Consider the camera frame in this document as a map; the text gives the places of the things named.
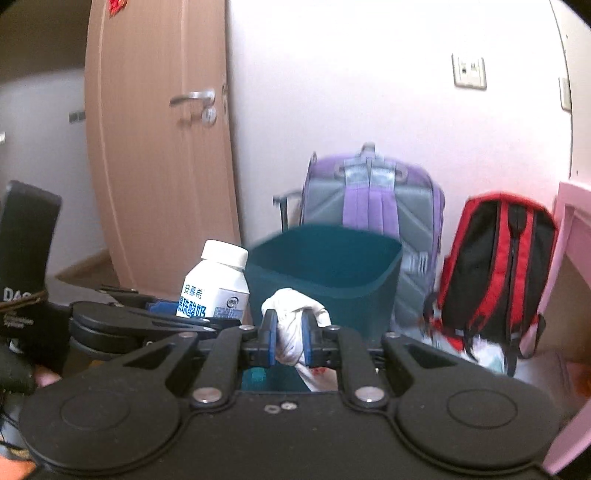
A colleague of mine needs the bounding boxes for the silver door handle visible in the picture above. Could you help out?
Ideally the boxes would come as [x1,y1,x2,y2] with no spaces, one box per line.
[169,89,217,108]

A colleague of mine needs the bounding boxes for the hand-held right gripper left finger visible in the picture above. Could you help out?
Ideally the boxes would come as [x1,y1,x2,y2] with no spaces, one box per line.
[115,308,279,407]

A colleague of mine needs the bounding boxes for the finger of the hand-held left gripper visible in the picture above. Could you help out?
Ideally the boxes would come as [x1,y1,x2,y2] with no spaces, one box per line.
[68,301,243,354]
[98,285,185,317]

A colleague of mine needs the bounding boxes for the red black backpack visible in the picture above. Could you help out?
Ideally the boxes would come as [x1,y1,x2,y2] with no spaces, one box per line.
[424,192,560,378]

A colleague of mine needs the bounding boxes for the white bottle with blue label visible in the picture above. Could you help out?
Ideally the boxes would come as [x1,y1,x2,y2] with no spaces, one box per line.
[177,239,251,320]

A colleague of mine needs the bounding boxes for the metal trolley frame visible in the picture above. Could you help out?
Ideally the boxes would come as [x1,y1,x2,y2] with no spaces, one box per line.
[272,189,305,232]

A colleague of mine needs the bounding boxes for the pink desk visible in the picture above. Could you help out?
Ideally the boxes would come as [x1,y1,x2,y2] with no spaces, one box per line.
[541,180,591,476]

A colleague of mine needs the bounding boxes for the orange cloth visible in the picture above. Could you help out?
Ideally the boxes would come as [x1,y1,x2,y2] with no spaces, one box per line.
[0,456,35,480]

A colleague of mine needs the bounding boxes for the white plastic bag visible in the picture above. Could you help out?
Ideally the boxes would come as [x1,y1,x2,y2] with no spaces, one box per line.
[434,332,509,376]

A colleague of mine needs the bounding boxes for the wooden door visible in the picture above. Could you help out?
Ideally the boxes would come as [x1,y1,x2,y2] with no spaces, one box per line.
[84,0,243,297]

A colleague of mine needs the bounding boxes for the purple grey backpack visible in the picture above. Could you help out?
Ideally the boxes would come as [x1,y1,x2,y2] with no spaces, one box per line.
[299,143,447,343]

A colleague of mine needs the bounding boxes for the plain teal cushion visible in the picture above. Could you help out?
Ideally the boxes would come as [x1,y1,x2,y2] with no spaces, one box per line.
[244,224,403,393]

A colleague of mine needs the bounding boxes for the person's left hand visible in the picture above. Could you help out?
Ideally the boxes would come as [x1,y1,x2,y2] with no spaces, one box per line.
[34,369,63,389]

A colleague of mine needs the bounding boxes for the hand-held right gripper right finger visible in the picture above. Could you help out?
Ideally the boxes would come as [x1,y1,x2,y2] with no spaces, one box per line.
[301,309,467,407]

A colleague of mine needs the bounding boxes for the white wall socket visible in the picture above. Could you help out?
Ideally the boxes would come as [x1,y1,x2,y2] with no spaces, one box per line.
[451,53,487,90]

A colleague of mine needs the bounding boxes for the white tissue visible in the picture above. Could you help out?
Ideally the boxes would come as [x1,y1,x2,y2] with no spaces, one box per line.
[261,287,341,393]

